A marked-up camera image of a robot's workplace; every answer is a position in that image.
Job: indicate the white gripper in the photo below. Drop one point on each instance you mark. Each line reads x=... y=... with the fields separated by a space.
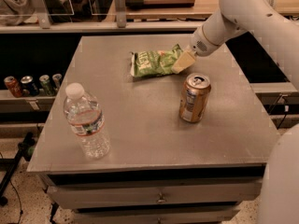
x=201 y=46

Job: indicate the green jalapeno chip bag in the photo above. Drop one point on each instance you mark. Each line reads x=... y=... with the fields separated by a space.
x=154 y=63

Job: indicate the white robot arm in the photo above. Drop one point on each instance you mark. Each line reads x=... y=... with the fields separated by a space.
x=279 y=37

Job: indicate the gold soda can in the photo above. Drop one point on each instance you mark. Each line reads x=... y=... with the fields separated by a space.
x=194 y=96

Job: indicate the grey drawer cabinet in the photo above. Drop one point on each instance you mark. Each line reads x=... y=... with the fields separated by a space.
x=149 y=141

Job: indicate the clear plastic water bottle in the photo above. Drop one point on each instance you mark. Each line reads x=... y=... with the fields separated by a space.
x=87 y=121

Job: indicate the silver soda can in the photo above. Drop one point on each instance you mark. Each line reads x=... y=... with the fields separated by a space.
x=57 y=79

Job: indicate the green soda can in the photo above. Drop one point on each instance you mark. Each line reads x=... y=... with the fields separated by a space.
x=46 y=85

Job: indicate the lower grey drawer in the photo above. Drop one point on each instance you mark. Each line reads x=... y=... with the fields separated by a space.
x=166 y=215

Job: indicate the grey drawer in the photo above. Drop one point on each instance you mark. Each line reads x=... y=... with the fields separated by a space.
x=156 y=192
x=166 y=215

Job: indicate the dark blue soda can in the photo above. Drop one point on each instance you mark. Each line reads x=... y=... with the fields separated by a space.
x=30 y=85

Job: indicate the red soda can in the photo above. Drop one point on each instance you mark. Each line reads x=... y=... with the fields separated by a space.
x=13 y=86

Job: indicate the upper grey drawer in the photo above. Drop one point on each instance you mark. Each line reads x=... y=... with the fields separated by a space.
x=156 y=192

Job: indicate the grey cloth bundle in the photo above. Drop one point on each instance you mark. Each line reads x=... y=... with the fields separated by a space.
x=15 y=12

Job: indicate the black tripod stand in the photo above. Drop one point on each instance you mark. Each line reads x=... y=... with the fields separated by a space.
x=9 y=165

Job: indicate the middle metal bracket post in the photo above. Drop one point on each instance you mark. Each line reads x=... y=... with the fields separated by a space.
x=120 y=13

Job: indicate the metal bracket post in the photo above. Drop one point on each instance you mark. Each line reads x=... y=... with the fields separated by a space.
x=42 y=13
x=120 y=13

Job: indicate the left metal bracket post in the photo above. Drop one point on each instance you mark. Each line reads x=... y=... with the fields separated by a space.
x=42 y=13

